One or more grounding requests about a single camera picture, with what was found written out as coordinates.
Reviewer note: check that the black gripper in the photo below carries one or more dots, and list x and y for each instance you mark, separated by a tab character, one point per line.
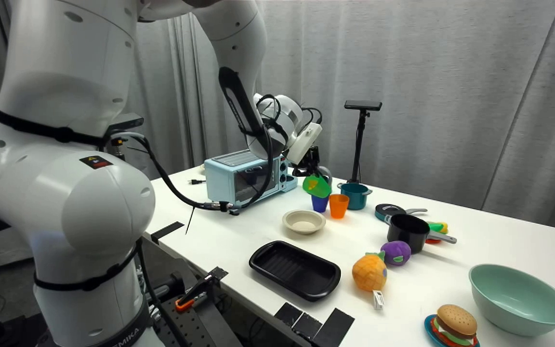
308	159

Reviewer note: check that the light green plastic cup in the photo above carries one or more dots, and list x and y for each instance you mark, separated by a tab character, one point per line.
317	186

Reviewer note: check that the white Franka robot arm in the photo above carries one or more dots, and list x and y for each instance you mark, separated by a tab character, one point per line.
67	205

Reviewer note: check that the blue plastic cup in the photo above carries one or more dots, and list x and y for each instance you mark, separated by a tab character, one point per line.
321	205

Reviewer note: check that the orange plastic cup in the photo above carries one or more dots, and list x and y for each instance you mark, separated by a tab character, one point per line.
338	207

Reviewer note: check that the white plate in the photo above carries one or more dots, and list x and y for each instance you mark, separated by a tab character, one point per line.
304	222

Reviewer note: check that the small blue plate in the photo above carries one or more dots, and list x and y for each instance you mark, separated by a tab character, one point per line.
427	328

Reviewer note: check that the grey perforated mounting plate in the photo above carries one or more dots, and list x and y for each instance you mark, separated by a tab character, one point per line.
188	330

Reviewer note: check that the teal toy pot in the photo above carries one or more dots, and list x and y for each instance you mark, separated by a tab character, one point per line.
356	197

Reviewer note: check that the light blue toaster oven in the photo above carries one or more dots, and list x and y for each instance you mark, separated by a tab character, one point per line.
242	180

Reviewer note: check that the small black frying pan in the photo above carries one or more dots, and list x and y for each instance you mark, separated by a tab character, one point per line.
389	211

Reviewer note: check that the black rectangular tray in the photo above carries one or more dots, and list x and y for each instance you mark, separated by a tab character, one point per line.
294	268

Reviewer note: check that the orange plush fruit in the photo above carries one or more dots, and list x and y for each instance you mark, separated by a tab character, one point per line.
369	272

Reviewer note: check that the purple plush eggplant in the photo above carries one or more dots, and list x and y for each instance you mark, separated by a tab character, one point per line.
396	253

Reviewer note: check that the green yellow toy vegetable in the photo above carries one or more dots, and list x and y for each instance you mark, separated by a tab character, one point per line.
441	228

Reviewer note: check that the black tape patch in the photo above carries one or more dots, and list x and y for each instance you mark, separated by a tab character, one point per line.
288	313
308	326
167	232
335	328

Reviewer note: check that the grey curtain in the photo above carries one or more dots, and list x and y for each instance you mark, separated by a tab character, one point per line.
483	97

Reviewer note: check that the toy burger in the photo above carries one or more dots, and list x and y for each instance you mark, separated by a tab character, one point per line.
456	324

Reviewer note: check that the teal bowl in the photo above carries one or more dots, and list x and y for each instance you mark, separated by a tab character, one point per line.
520	301

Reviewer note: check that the black camera on stand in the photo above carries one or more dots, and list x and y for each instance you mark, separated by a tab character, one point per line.
126	124

